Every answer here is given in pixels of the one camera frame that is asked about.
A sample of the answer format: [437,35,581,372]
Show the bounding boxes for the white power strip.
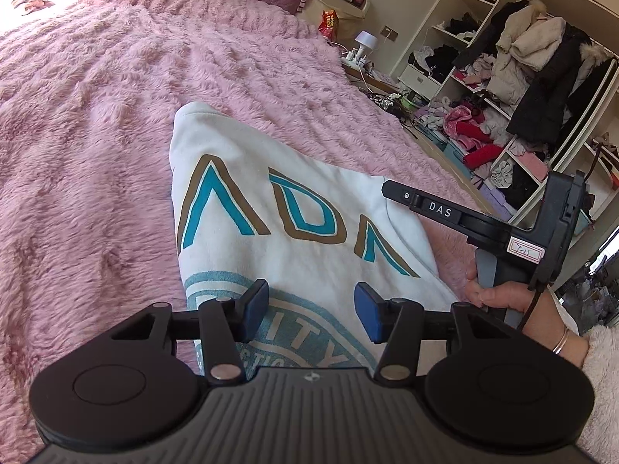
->
[340,52,374,71]

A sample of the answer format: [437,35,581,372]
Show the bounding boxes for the person's right forearm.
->
[551,300,619,461]

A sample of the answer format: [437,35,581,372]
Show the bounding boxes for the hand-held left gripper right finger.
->
[353,282,520,382]

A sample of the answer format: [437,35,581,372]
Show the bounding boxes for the red snack bag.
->
[318,8,340,42]

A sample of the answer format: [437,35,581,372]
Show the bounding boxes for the white printed sweatshirt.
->
[168,101,466,384]

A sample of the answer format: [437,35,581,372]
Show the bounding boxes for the beige puffy coat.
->
[486,0,568,108]

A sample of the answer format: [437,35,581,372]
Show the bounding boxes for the person's right hand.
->
[464,260,563,350]

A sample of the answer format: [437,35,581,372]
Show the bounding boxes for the tangle of black cables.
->
[365,84,417,129]

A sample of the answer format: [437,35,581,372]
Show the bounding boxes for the black fur-trimmed coat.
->
[507,23,616,147]

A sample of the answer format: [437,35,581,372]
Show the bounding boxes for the pink fuzzy garment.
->
[442,105,479,150]

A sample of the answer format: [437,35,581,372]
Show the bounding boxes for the wooden bed frame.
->
[413,126,485,213]

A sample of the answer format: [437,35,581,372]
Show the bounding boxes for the pink fuzzy blanket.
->
[0,0,487,445]

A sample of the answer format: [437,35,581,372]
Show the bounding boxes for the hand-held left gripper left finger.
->
[110,278,270,380]

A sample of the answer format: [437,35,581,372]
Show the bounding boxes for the black folded clothes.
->
[424,43,461,84]

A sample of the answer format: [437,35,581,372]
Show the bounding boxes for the red garment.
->
[457,121,504,171]

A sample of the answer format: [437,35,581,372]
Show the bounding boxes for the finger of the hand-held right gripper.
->
[381,180,484,234]

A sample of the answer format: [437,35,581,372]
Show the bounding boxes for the black wrist strap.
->
[519,278,545,332]

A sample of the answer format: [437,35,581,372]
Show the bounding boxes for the white storage box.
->
[398,64,442,100]

